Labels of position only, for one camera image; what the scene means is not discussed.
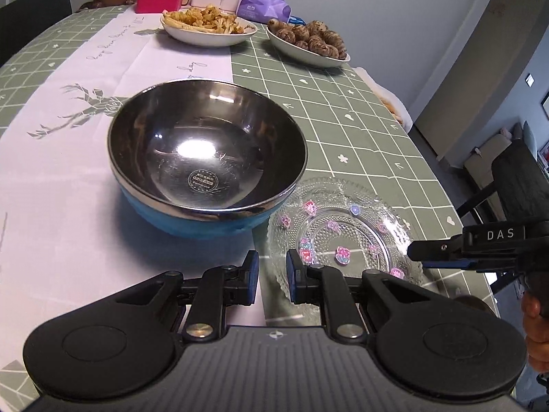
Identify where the black chair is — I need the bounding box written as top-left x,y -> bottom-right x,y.
0,0 -> 73,31
455,139 -> 549,228

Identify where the steel bowl with blue outside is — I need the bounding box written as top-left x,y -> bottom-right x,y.
106,79 -> 308,241

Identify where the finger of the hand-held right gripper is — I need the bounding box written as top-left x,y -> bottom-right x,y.
407,235 -> 522,274

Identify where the pile of taro roots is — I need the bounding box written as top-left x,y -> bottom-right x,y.
269,18 -> 348,60

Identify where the clear glass plate with flowers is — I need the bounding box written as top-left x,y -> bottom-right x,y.
267,177 -> 425,315

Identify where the white plate of fried food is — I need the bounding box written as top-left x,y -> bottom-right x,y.
161,12 -> 259,49

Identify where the green checked tablecloth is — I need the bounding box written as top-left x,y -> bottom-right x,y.
0,0 -> 500,400

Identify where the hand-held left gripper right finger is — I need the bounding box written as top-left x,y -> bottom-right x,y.
286,249 -> 433,341

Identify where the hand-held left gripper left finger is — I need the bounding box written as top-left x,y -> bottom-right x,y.
112,250 -> 260,345

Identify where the white plate of taro roots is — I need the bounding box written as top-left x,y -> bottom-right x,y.
266,23 -> 351,68

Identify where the white cloth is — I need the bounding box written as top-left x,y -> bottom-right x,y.
369,81 -> 414,127

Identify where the purple tissue pack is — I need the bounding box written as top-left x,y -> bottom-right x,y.
236,0 -> 292,24

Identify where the person's right hand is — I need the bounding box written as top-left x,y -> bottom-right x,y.
521,293 -> 549,375

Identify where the pile of fried food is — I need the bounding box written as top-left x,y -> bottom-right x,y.
163,4 -> 254,35

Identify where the beige sofa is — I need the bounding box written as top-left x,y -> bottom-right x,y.
463,122 -> 537,190

